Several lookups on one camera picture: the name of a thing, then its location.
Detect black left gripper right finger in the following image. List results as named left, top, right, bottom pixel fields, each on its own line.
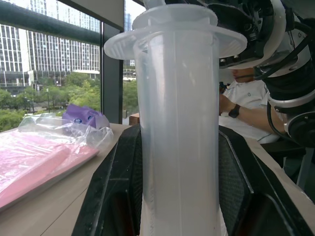
left=218, top=125, right=315, bottom=236

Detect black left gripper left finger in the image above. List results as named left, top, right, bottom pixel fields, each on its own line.
left=71, top=124, right=143, bottom=236

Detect translucent plastic syringe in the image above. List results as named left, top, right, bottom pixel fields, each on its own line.
left=103, top=0, right=248, bottom=236

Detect person left hand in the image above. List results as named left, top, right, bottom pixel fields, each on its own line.
left=219, top=94, right=237, bottom=117

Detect brown cardboard box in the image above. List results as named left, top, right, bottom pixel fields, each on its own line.
left=128, top=113, right=141, bottom=126

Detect person in white shirt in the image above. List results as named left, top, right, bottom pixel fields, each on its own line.
left=218, top=66, right=284, bottom=145

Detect purple plastic packet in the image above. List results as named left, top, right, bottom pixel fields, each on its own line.
left=62, top=103, right=111, bottom=130

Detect black wrist watch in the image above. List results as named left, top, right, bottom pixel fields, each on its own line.
left=228, top=103, right=242, bottom=119

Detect pink sheets in clear bag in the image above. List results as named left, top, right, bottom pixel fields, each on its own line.
left=0, top=115, right=114, bottom=205

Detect dark window pillar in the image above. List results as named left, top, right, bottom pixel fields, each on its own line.
left=100, top=21, right=124, bottom=125

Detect dark window crossbeam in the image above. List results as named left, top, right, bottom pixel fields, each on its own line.
left=0, top=0, right=102, bottom=46

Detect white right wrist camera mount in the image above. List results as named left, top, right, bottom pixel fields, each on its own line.
left=218, top=0, right=297, bottom=70

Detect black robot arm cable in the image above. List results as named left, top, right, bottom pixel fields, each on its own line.
left=253, top=21, right=315, bottom=82

